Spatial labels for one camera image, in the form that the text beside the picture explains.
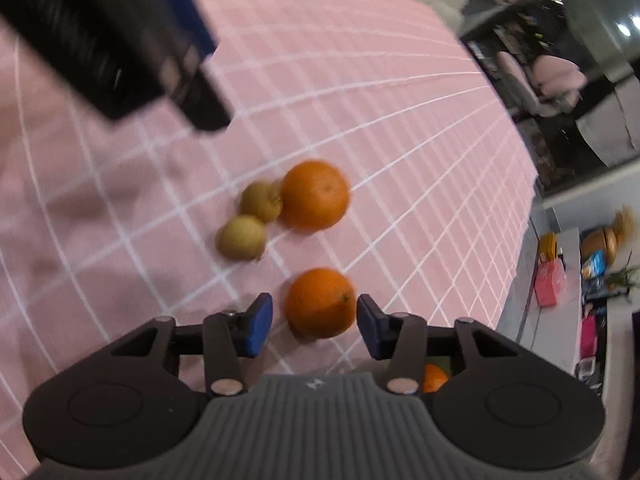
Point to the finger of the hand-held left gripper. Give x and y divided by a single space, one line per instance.
187 10

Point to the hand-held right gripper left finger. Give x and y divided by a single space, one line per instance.
260 325

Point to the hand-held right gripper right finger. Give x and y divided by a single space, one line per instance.
369 327

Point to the orange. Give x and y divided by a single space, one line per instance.
315 195
434 379
320 302

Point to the brown longan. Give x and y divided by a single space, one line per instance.
261 201
241 238

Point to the pink checked tablecloth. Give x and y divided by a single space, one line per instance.
350 110

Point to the white marble television console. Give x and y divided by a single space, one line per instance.
560 330

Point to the orange box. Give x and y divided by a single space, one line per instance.
548 246

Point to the red pink box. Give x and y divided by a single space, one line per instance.
589 335

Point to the blue snack bag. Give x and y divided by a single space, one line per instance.
594 264

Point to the gold vase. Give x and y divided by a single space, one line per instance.
599 245

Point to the green potted plant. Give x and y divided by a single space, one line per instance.
622 279

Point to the dried flowers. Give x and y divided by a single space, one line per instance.
625 221

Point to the pink desk chair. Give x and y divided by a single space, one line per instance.
550 80

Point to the black shelf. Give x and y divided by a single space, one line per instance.
505 25

